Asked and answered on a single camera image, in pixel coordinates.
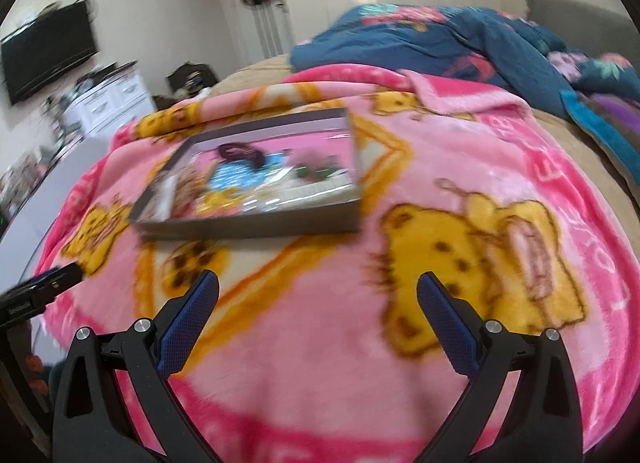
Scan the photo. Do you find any pink sheer glitter bow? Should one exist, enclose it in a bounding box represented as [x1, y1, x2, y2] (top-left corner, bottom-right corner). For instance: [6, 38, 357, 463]
[171, 164, 210, 218]

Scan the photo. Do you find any white drawer chest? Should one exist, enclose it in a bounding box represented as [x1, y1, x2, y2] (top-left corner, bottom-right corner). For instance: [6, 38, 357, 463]
[62, 62, 156, 141]

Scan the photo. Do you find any black bag on floor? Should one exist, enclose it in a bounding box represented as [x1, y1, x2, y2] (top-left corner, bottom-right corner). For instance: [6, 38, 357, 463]
[166, 62, 219, 98]

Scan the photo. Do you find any striped colourful pillow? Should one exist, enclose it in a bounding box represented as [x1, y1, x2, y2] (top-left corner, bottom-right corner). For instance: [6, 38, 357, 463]
[561, 91, 639, 198]

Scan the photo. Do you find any pink cartoon bear blanket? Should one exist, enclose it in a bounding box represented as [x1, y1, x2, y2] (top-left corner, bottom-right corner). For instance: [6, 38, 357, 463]
[38, 70, 639, 462]

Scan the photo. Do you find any blue floral quilt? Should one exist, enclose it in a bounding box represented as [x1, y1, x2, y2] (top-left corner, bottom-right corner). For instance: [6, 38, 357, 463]
[290, 4, 639, 116]

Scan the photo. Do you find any dark grey headboard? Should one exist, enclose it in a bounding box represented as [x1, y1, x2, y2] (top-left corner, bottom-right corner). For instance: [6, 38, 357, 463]
[526, 0, 640, 67]

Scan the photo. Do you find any tan bed sheet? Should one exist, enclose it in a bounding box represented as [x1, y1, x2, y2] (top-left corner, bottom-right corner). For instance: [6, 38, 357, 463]
[209, 53, 293, 97]

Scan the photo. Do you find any white bedroom door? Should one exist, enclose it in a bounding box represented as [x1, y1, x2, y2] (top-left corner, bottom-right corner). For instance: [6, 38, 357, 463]
[220, 0, 294, 66]

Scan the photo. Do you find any yellow hoop earrings pack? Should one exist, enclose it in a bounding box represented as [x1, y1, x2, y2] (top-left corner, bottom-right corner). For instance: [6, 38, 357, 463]
[194, 188, 245, 217]

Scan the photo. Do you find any blue Chinese book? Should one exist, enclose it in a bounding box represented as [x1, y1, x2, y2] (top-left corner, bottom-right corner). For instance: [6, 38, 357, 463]
[206, 152, 291, 191]

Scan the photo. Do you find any pink pompom hair clip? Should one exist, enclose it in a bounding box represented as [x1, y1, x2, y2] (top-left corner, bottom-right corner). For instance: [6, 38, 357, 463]
[288, 149, 341, 181]

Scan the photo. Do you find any maroon large hair clip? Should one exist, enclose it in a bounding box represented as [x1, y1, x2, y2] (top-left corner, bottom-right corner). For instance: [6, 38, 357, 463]
[217, 142, 266, 169]

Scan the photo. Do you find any grey shallow box tray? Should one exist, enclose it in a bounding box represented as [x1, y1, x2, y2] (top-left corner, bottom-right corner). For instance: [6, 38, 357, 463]
[129, 108, 361, 240]

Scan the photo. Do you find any wall mounted black television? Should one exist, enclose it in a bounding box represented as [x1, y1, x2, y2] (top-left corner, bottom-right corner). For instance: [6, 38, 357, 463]
[1, 1, 98, 105]

